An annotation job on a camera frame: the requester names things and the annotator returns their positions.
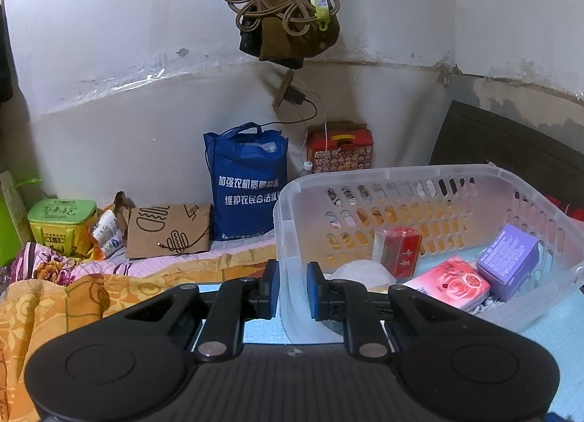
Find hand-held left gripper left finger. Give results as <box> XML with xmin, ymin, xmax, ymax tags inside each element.
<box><xmin>132</xmin><ymin>259</ymin><xmax>281</xmax><ymax>361</ymax></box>

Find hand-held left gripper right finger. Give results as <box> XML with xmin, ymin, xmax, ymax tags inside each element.
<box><xmin>306</xmin><ymin>261</ymin><xmax>452</xmax><ymax>361</ymax></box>

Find pink tissue packet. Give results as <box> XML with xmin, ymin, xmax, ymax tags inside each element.
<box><xmin>401</xmin><ymin>255</ymin><xmax>491</xmax><ymax>312</ymax></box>

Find clear plastic basket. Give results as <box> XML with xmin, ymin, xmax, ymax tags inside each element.
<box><xmin>273</xmin><ymin>163</ymin><xmax>584</xmax><ymax>345</ymax></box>

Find purple box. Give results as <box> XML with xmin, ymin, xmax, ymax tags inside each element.
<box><xmin>476</xmin><ymin>223</ymin><xmax>540</xmax><ymax>303</ymax></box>

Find blue tote bag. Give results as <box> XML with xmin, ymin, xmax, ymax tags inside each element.
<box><xmin>203</xmin><ymin>123</ymin><xmax>289</xmax><ymax>240</ymax></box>

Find brown paper bag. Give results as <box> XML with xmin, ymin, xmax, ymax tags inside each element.
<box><xmin>114</xmin><ymin>191</ymin><xmax>214</xmax><ymax>261</ymax></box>

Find red gift box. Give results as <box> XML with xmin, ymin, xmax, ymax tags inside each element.
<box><xmin>307</xmin><ymin>121</ymin><xmax>374</xmax><ymax>174</ymax></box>

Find white snack packets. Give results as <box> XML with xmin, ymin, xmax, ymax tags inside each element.
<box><xmin>91</xmin><ymin>210</ymin><xmax>126</xmax><ymax>261</ymax></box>

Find yellow green tin box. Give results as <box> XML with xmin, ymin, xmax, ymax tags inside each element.
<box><xmin>27</xmin><ymin>198</ymin><xmax>97</xmax><ymax>258</ymax></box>

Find purple floral blanket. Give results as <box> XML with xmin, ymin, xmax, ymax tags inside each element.
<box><xmin>9</xmin><ymin>242</ymin><xmax>279</xmax><ymax>286</ymax></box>

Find orange blanket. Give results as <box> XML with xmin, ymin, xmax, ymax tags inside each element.
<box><xmin>0</xmin><ymin>262</ymin><xmax>279</xmax><ymax>422</ymax></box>

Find dark headboard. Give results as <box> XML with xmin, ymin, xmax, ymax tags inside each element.
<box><xmin>429</xmin><ymin>100</ymin><xmax>584</xmax><ymax>222</ymax></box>

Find brown hanging bag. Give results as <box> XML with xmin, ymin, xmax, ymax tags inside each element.
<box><xmin>239</xmin><ymin>0</ymin><xmax>341</xmax><ymax>69</ymax></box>

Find red floral pillow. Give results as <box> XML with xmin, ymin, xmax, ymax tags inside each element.
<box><xmin>545</xmin><ymin>194</ymin><xmax>584</xmax><ymax>222</ymax></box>

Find green bag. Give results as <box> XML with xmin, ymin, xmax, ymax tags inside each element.
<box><xmin>0</xmin><ymin>169</ymin><xmax>42</xmax><ymax>268</ymax></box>

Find dark hanging clothing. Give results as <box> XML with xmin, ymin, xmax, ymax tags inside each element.
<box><xmin>0</xmin><ymin>11</ymin><xmax>14</xmax><ymax>103</ymax></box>

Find black charger cable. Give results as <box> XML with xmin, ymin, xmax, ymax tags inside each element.
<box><xmin>260</xmin><ymin>93</ymin><xmax>318</xmax><ymax>131</ymax></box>

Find black wall charger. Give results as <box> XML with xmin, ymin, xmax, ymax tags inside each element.
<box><xmin>273</xmin><ymin>70</ymin><xmax>307</xmax><ymax>108</ymax></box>

